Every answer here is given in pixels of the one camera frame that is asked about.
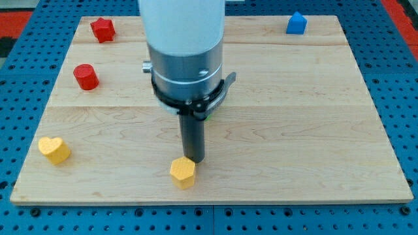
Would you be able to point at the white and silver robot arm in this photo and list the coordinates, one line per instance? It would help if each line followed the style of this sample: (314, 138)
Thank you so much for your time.
(185, 39)

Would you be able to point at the red star block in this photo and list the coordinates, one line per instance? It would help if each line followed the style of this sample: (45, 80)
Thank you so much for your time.
(103, 30)

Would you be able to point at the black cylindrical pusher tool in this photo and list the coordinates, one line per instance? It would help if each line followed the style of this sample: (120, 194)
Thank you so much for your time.
(192, 133)

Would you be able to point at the yellow hexagon block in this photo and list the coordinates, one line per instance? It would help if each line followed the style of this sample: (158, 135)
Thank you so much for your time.
(182, 172)

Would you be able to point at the light wooden board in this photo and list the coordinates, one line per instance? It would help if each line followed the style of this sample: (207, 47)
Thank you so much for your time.
(297, 127)

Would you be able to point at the blue pentagon block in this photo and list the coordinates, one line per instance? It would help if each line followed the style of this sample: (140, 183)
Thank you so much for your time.
(296, 24)

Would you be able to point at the red cylinder block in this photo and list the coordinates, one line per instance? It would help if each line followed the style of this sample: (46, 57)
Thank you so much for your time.
(86, 77)

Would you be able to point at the yellow heart block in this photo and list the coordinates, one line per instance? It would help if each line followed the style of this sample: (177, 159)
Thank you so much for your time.
(54, 149)

